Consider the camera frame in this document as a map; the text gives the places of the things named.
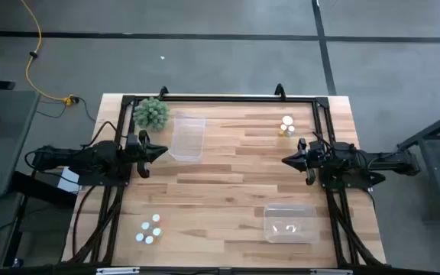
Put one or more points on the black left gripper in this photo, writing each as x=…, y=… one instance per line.
x=143, y=170

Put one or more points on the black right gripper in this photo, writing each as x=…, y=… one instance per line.
x=311, y=162

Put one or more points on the large orange pill bottle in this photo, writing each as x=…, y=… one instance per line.
x=287, y=120

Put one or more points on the red pill bottle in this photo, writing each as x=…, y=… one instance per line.
x=156, y=217

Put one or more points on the teal pill bottle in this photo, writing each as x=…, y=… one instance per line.
x=145, y=225

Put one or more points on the green pill bottle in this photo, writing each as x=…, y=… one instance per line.
x=156, y=231

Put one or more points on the small orange pill bottle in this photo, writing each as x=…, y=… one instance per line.
x=149, y=240

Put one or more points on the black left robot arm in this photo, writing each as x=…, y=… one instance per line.
x=90, y=156

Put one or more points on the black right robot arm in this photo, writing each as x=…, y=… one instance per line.
x=376, y=160

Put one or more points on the clear plastic bin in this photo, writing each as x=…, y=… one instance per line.
x=273, y=214
x=187, y=153

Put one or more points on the green artificial potted plant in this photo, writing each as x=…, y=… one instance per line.
x=151, y=114

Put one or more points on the white box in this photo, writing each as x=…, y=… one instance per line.
x=69, y=183

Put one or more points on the gray metal stand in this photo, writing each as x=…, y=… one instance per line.
x=434, y=168

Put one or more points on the gray side table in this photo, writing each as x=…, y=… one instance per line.
x=6, y=153

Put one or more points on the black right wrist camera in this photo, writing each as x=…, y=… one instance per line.
x=314, y=147

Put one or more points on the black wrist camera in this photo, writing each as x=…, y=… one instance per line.
x=314, y=147
x=132, y=141

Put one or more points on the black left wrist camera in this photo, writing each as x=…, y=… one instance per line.
x=132, y=141

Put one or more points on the silver metal bracket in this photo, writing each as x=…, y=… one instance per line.
x=330, y=272
x=117, y=271

